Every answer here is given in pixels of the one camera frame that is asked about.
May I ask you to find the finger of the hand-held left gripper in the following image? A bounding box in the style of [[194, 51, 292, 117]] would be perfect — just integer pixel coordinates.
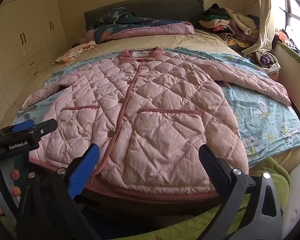
[[29, 118, 58, 138], [11, 119, 35, 133]]

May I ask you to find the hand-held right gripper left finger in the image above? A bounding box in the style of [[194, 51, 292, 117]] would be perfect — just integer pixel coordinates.
[[17, 143, 102, 240]]

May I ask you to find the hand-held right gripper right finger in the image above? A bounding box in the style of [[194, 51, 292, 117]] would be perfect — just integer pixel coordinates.
[[198, 144, 283, 240]]

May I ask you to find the pink quilted jacket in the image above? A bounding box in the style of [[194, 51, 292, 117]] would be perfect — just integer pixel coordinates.
[[20, 46, 292, 198]]

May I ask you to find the bag of clothes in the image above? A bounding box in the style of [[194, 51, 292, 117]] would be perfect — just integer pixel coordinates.
[[254, 51, 282, 71]]

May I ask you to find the pile of mixed clothes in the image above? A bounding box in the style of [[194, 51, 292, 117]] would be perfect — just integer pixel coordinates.
[[199, 3, 262, 49]]

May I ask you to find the person's left hand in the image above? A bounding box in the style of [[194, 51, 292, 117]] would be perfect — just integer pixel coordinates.
[[0, 169, 22, 217]]

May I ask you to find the lime green cloth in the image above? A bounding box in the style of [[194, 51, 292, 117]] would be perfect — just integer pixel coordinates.
[[5, 156, 292, 240]]

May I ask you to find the light blue cartoon printed blanket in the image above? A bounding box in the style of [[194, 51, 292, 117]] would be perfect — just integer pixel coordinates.
[[15, 47, 300, 169]]

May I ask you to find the peach floral cloth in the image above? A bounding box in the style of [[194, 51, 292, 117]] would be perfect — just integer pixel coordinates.
[[52, 41, 97, 64]]

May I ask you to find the cream wardrobe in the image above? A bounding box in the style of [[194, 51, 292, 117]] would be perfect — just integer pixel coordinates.
[[0, 0, 68, 98]]

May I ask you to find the pink pillow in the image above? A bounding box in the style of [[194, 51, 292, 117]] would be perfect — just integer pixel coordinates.
[[77, 29, 96, 44]]

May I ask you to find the dark floral quilt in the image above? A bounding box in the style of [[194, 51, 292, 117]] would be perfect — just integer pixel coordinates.
[[89, 7, 195, 43]]

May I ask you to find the bed with beige sheet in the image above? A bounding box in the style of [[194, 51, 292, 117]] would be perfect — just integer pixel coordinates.
[[0, 29, 300, 180]]

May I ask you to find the dark red patterned cloth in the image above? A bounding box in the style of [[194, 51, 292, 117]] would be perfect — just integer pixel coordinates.
[[275, 29, 300, 62]]

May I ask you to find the cream curtain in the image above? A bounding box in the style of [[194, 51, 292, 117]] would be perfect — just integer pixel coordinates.
[[241, 0, 275, 55]]

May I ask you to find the dark green headboard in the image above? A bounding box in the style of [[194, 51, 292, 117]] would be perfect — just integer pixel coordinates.
[[84, 0, 204, 30]]

